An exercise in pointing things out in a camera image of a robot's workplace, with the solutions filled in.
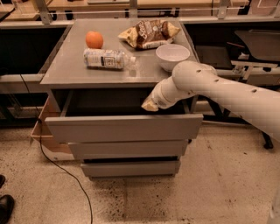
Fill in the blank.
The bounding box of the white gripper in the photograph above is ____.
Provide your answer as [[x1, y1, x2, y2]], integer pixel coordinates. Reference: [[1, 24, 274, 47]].
[[142, 86, 172, 112]]

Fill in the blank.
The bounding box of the grey top drawer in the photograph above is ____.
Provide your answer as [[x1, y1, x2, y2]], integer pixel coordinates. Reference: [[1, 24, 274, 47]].
[[45, 87, 203, 143]]

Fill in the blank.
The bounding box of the grey drawer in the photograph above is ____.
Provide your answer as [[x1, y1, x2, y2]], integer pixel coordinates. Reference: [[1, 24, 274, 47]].
[[45, 87, 203, 143], [80, 160, 180, 178], [68, 140, 188, 159]]

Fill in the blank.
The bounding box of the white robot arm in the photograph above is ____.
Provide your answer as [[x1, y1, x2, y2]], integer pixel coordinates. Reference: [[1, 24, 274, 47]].
[[148, 61, 280, 224]]

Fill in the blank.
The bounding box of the grey middle drawer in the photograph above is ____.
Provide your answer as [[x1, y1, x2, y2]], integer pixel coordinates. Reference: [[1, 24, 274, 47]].
[[68, 140, 188, 159]]

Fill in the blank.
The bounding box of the grey drawer cabinet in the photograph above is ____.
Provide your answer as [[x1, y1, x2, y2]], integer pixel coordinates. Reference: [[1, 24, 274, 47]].
[[39, 17, 207, 178]]

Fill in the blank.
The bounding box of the grey bottom drawer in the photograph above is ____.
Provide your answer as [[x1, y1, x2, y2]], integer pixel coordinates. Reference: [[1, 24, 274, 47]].
[[80, 160, 180, 178]]

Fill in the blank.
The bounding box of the white ceramic bowl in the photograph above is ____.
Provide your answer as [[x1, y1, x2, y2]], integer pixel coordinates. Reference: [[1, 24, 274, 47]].
[[156, 44, 191, 72]]

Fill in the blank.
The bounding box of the brown chip bag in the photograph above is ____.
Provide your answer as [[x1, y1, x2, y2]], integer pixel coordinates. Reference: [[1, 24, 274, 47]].
[[118, 19, 181, 50]]

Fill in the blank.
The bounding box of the clear plastic water bottle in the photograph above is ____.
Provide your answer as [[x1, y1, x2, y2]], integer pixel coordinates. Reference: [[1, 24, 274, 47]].
[[83, 48, 136, 70]]

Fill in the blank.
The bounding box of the orange fruit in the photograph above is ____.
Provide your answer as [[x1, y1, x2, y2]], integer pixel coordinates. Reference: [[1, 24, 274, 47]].
[[86, 31, 103, 49]]

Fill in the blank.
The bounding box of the cardboard box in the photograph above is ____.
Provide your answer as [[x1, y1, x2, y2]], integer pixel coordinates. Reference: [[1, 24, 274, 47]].
[[31, 100, 74, 161]]

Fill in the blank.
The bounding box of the black shoe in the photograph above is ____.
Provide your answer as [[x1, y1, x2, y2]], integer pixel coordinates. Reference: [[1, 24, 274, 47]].
[[0, 174, 6, 188], [0, 195, 15, 224]]

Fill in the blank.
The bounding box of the black floor cable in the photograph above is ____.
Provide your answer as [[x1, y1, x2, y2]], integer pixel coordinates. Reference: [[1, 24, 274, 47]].
[[18, 73, 94, 224]]

